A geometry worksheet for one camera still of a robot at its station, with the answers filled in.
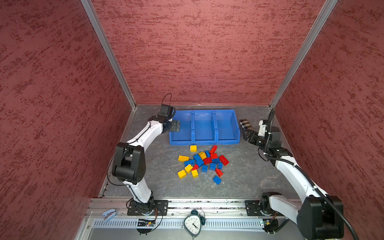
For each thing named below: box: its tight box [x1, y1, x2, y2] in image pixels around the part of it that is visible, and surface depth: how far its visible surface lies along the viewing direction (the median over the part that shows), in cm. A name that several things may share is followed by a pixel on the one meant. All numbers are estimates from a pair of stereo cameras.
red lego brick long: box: [218, 154, 230, 166], surface depth 91 cm
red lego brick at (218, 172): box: [215, 168, 224, 178], surface depth 87 cm
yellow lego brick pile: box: [198, 151, 207, 160], surface depth 92 cm
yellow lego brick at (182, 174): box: [177, 169, 187, 179], surface depth 85 cm
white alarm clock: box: [181, 210, 206, 240], surface depth 68 cm
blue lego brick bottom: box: [213, 175, 222, 185], surface depth 86 cm
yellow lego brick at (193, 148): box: [189, 145, 198, 153], surface depth 97 cm
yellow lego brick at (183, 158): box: [178, 155, 190, 163], surface depth 92 cm
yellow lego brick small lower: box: [191, 169, 199, 179], surface depth 85 cm
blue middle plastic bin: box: [191, 110, 219, 145], surface depth 106 cm
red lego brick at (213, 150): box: [209, 145, 218, 154], surface depth 96 cm
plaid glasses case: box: [239, 118, 253, 130], surface depth 108 cm
